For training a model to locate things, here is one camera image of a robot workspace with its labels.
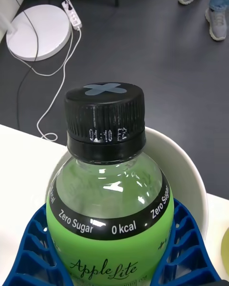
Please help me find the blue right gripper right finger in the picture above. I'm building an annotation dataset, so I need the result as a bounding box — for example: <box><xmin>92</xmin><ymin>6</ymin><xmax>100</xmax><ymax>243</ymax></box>
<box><xmin>149</xmin><ymin>197</ymin><xmax>222</xmax><ymax>286</ymax></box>

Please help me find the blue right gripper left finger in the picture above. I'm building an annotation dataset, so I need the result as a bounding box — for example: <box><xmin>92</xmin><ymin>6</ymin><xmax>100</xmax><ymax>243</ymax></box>
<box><xmin>0</xmin><ymin>202</ymin><xmax>73</xmax><ymax>286</ymax></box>

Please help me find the green bottle taped black cap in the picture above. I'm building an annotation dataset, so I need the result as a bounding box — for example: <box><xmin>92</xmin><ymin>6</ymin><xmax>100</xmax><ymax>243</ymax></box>
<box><xmin>45</xmin><ymin>81</ymin><xmax>175</xmax><ymax>286</ymax></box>

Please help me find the grey plastic bin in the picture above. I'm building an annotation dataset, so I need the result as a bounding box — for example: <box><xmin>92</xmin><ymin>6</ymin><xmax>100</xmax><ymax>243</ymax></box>
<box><xmin>46</xmin><ymin>126</ymin><xmax>208</xmax><ymax>238</ymax></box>

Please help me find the white round stand base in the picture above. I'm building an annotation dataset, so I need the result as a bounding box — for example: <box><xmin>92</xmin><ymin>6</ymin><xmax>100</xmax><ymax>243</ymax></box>
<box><xmin>0</xmin><ymin>4</ymin><xmax>72</xmax><ymax>62</ymax></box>

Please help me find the white power strip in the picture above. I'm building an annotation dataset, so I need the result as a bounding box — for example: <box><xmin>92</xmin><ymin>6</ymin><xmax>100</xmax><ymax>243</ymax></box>
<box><xmin>61</xmin><ymin>0</ymin><xmax>83</xmax><ymax>29</ymax></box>

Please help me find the white cable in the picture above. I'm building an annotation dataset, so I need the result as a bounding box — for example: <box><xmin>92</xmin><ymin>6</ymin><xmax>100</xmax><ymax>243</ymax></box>
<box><xmin>9</xmin><ymin>26</ymin><xmax>82</xmax><ymax>142</ymax></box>

